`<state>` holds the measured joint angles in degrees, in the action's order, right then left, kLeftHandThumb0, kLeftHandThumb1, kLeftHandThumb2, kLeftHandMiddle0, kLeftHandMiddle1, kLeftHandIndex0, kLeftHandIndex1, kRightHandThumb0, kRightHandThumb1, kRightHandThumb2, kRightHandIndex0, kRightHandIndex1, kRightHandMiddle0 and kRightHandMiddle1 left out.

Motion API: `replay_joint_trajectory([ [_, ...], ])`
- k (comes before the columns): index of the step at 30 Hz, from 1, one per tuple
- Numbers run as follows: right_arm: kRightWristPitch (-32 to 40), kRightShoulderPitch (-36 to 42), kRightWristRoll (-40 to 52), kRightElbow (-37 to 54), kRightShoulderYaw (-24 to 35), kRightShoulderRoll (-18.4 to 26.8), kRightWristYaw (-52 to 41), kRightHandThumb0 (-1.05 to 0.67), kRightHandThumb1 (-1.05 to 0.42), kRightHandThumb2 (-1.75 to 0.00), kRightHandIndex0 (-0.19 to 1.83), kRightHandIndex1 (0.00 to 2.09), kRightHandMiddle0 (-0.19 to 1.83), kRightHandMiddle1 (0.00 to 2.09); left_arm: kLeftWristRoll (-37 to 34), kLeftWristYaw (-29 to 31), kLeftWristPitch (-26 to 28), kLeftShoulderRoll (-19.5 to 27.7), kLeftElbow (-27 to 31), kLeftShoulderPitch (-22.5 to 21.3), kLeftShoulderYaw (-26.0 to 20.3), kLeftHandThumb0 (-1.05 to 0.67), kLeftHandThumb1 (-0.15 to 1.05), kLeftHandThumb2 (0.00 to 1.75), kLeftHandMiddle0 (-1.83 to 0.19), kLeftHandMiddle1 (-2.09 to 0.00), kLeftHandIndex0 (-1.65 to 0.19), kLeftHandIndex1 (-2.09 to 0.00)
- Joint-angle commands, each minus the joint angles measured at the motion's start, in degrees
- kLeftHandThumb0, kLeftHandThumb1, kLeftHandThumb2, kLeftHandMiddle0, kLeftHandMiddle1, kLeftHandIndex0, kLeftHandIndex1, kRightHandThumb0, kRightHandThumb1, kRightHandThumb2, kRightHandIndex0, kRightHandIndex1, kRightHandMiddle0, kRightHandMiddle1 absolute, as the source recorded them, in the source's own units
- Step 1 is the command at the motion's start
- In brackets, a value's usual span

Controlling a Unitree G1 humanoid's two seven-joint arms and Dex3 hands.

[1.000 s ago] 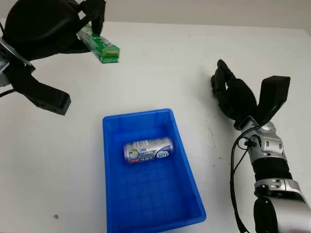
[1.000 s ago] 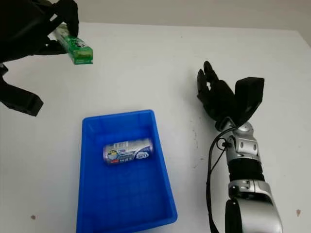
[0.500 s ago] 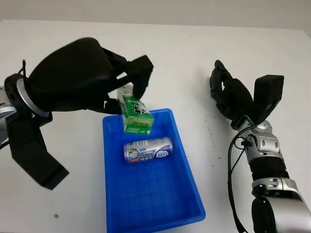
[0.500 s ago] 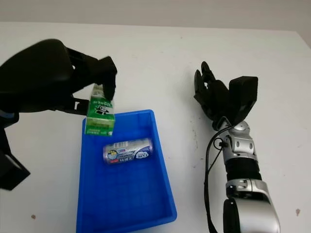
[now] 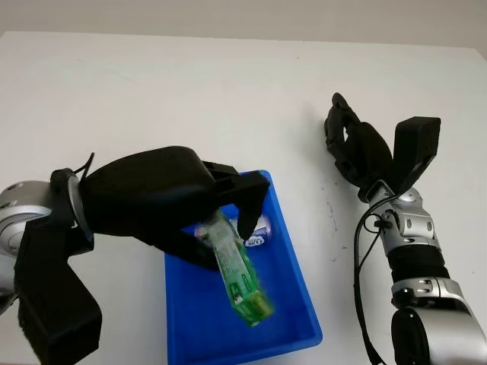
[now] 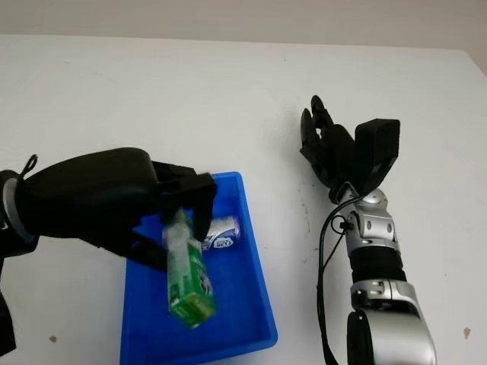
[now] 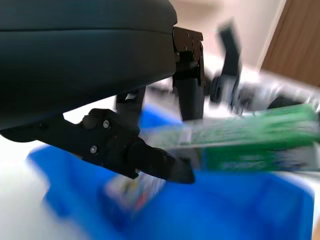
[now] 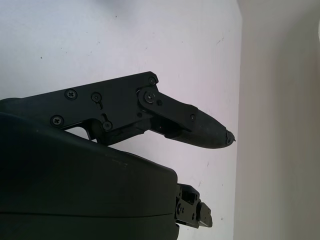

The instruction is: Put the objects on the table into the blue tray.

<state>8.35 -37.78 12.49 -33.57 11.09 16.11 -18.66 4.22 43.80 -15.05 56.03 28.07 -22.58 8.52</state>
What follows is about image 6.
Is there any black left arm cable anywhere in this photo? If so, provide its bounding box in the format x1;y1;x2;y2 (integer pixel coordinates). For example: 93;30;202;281
19;153;40;179

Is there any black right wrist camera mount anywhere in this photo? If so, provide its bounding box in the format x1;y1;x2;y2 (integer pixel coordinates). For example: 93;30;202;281
353;118;402;198

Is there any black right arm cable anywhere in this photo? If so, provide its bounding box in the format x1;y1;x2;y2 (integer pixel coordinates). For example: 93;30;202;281
314;192;362;365

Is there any blue plastic tray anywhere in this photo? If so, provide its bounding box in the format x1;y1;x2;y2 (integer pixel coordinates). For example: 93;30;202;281
119;170;279;365

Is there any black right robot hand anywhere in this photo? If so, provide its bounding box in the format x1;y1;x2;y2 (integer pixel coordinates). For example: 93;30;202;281
299;94;359;192

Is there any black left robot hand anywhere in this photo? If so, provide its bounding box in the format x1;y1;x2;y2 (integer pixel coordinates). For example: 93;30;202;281
17;147;219;273

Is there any green carton box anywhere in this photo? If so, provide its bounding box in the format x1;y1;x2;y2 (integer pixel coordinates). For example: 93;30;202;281
162;210;218;330

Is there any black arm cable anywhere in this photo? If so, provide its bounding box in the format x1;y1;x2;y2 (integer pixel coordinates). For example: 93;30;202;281
19;153;40;179
314;192;362;365

